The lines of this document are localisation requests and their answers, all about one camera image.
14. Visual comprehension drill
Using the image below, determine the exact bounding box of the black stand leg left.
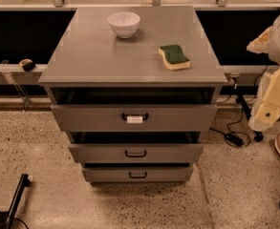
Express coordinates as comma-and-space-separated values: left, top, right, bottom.
2, 174, 30, 229

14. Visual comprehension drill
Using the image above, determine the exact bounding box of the black stand leg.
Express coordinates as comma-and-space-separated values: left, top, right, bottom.
235, 87, 264, 142
2, 174, 30, 229

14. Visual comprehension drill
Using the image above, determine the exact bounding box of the black yellow tape measure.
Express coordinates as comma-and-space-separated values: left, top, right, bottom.
19, 59, 35, 72

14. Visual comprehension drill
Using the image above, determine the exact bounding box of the grey top drawer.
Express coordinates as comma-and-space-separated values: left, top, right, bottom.
52, 105, 217, 132

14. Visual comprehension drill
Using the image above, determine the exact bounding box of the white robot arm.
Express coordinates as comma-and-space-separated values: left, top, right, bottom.
247, 15, 280, 132

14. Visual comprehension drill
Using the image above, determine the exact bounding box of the grey bottom drawer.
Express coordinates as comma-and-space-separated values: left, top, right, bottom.
82, 166, 193, 183

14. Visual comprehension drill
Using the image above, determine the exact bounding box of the black power adapter cable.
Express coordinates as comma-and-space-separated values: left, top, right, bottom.
209, 64, 269, 148

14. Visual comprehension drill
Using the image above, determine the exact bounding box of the white ceramic bowl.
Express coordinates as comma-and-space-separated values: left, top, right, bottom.
108, 11, 140, 39

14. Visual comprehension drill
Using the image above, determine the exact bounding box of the black stand leg right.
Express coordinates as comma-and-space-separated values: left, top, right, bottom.
235, 87, 264, 142

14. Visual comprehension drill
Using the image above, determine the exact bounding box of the grey drawer cabinet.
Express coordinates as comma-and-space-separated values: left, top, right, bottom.
37, 5, 228, 186

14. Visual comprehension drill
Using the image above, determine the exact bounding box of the grey drawer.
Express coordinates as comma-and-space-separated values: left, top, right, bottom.
82, 166, 193, 183
52, 105, 217, 132
69, 143, 203, 164

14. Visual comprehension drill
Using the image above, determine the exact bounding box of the green yellow sponge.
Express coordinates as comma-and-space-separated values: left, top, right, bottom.
159, 45, 190, 71

